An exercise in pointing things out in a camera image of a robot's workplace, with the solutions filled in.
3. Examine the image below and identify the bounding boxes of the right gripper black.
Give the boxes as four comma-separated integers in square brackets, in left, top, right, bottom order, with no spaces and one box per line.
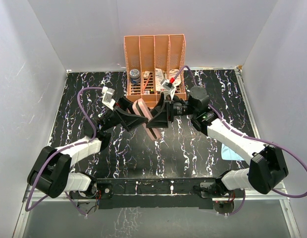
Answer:
[146,92,198,127]

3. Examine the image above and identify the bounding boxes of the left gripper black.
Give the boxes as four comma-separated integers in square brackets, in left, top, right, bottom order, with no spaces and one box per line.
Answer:
[101,97,151,132]

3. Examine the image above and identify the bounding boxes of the pink glasses case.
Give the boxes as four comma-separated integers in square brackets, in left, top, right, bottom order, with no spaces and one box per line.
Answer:
[132,99,161,141]

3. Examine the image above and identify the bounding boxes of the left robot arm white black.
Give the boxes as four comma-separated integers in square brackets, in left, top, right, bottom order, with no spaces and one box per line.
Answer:
[27,97,152,198]

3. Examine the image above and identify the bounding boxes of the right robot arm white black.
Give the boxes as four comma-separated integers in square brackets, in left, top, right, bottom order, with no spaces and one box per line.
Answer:
[147,86,289,197]

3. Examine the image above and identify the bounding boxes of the white tube package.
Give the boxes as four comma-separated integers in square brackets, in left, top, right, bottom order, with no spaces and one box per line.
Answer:
[155,68,164,92]

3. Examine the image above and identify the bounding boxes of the red pencil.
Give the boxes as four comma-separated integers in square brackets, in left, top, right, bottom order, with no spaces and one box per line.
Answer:
[143,73,152,92]

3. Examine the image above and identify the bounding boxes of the blue white round tin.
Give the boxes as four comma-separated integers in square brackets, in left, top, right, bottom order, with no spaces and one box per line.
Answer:
[129,68,141,84]

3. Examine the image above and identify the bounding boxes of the oval beige tag package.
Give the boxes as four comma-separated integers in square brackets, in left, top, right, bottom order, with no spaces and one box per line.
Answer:
[168,69,182,86]

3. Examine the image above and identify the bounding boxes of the small white card box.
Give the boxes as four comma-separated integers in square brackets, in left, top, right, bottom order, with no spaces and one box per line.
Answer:
[143,70,150,79]

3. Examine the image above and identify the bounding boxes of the orange desk organizer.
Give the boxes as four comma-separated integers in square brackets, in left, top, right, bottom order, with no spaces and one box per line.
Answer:
[124,34,186,108]

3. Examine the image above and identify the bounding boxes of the blue cleaning cloth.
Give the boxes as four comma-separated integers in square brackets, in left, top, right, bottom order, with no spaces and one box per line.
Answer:
[221,144,242,161]

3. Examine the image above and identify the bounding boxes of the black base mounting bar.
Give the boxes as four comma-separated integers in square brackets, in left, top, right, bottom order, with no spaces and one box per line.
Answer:
[69,178,246,210]

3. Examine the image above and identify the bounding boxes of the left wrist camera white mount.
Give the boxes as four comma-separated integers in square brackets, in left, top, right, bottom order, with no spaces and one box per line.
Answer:
[102,87,116,111]

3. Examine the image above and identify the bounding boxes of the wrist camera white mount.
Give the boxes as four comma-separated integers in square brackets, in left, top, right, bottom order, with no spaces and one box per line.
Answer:
[160,79,176,100]
[102,87,116,111]

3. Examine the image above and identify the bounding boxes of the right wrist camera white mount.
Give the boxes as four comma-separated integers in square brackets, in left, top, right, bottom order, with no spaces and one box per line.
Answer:
[160,79,176,100]

